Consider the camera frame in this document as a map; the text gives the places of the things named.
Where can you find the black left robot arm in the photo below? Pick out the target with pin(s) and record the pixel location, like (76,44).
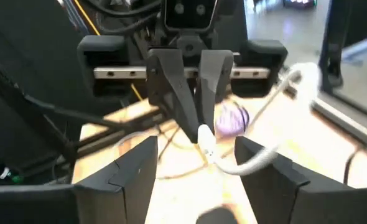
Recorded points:
(233,21)

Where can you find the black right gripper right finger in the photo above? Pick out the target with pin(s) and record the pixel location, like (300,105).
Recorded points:
(295,205)

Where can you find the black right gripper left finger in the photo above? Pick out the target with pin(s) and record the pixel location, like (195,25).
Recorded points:
(93,205)

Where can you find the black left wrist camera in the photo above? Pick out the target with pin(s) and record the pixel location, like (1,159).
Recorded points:
(189,15)

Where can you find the black curtain partition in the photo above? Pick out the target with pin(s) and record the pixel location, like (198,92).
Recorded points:
(21,62)

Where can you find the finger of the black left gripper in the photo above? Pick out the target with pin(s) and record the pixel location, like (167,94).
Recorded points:
(214,77)
(168,81)

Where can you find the black aluminium table frame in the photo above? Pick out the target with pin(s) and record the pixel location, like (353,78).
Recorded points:
(342,119)

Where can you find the lavender round charger puck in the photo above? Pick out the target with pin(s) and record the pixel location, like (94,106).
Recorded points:
(233,119)

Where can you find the black stand pole with base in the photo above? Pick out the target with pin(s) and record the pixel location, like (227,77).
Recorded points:
(332,46)

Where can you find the black power tower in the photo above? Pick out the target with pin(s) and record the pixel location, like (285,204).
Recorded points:
(217,217)

